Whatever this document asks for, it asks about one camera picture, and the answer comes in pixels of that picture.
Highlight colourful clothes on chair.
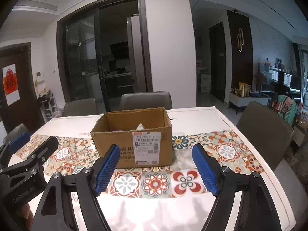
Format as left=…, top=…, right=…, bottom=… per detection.
left=268, top=94, right=297, bottom=126

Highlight grey chair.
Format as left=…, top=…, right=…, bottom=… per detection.
left=120, top=91, right=173, bottom=110
left=3, top=123, right=31, bottom=144
left=62, top=98, right=99, bottom=117
left=236, top=101, right=293, bottom=170

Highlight grey chair far middle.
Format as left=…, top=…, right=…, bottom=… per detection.
left=120, top=91, right=173, bottom=110

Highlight red paper door poster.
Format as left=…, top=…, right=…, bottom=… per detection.
left=2, top=64, right=20, bottom=106

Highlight patterned tablecloth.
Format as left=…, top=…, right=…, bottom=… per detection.
left=7, top=106, right=297, bottom=231

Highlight person's left hand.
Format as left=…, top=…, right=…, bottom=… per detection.
left=20, top=203, right=34, bottom=230

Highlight white low tv cabinet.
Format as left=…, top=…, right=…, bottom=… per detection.
left=229, top=92, right=270, bottom=114

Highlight grey chair right side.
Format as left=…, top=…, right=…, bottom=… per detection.
left=236, top=101, right=293, bottom=170

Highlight white shoe rack shelf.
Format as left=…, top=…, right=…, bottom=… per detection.
left=38, top=88, right=63, bottom=122

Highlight grey chair near left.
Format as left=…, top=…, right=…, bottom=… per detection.
left=3, top=123, right=31, bottom=144

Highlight wall intercom panel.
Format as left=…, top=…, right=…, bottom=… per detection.
left=35, top=71, right=44, bottom=83

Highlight brown cardboard box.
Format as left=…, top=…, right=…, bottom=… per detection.
left=90, top=107, right=173, bottom=168

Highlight dark glass sliding door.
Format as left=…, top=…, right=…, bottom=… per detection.
left=56, top=0, right=153, bottom=113

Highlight grey chair far left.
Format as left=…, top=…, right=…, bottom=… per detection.
left=62, top=98, right=99, bottom=117

